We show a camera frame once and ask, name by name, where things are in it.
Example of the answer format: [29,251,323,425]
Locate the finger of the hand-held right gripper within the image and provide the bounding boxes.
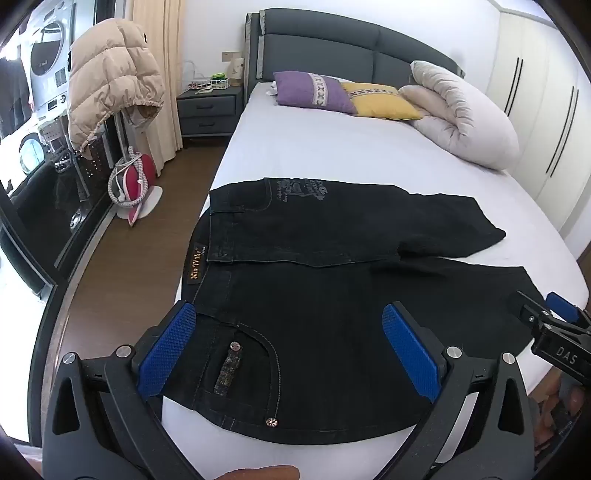
[508,290,555,326]
[546,292,591,329]

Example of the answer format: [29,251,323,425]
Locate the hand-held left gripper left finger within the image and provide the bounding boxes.
[44,300,208,480]

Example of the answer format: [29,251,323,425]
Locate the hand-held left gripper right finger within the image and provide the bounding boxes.
[381,301,539,480]

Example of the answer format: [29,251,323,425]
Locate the black denim pants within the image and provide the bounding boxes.
[181,178,546,445]

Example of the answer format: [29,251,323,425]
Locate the person's right hand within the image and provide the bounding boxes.
[536,376,586,444]

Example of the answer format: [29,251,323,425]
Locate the person's left hand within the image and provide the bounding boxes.
[217,465,301,480]

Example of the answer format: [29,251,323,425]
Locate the black framed glass door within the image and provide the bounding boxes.
[0,0,134,444]

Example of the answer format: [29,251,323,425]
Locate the folded white duvet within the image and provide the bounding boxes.
[398,60,522,172]

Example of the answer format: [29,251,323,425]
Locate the bed with white sheet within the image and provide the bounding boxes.
[159,80,583,480]

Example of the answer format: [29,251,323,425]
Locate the dark grey nightstand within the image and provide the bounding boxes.
[177,85,245,138]

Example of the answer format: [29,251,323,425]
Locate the yellow pillow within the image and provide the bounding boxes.
[341,82,423,121]

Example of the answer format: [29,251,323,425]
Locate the white wardrobe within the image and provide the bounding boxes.
[485,4,591,241]

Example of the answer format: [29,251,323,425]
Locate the beige puffer jacket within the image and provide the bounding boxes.
[68,18,166,155]

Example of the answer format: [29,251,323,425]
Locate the purple pillow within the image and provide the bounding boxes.
[273,71,358,115]

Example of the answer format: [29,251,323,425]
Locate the dark grey padded headboard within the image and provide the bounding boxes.
[245,8,466,100]

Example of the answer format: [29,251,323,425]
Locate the beige curtain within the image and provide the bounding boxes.
[131,0,185,178]

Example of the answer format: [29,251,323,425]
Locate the white washing machine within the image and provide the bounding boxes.
[25,0,77,109]

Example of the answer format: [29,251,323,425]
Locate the red garment steamer with cord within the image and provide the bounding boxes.
[108,145,163,227]

